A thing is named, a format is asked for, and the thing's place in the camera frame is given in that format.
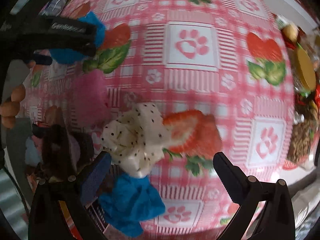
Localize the blue fuzzy cloth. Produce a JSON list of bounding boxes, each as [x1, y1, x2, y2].
[[49, 11, 106, 64]]

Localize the blue mesh cloth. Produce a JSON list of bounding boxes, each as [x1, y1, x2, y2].
[[98, 173, 165, 238]]

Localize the pink fuzzy cloth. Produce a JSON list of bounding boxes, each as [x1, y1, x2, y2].
[[72, 69, 108, 127]]

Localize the white polka dot scrunchie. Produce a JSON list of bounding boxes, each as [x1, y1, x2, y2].
[[101, 102, 170, 178]]

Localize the person's left hand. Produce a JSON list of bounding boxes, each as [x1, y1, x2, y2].
[[0, 60, 37, 130]]

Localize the red round tray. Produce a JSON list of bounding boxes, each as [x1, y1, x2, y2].
[[283, 160, 300, 171]]

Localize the dark brown purple knit item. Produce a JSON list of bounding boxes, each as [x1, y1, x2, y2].
[[42, 125, 94, 180]]

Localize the jar of nuts black lid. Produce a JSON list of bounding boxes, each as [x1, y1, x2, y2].
[[287, 105, 319, 166]]

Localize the jar with yellow lid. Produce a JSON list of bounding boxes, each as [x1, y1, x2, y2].
[[290, 47, 317, 93]]

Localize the pink strawberry paw tablecloth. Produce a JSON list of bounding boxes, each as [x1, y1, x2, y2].
[[23, 0, 294, 239]]

